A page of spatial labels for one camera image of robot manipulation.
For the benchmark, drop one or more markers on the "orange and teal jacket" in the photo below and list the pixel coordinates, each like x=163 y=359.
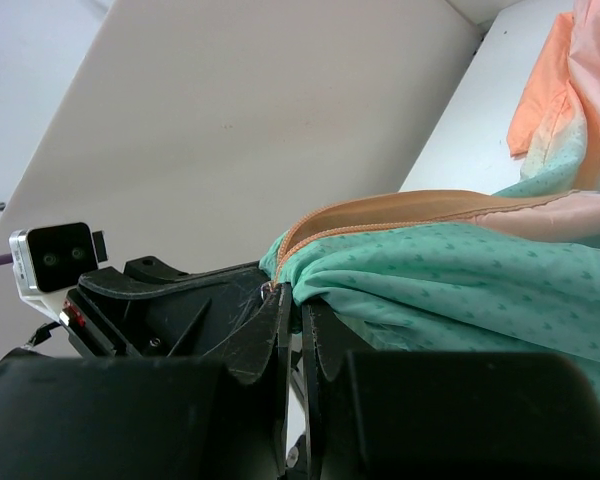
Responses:
x=452 y=270

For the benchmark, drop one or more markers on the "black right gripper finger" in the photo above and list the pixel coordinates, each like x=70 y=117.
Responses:
x=442 y=415

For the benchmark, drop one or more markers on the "metal zipper slider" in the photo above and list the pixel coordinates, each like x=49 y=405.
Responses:
x=267 y=289

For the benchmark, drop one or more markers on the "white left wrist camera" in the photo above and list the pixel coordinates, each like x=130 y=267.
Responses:
x=48 y=262

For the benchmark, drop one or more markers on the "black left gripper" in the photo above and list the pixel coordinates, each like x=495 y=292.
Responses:
x=218 y=416

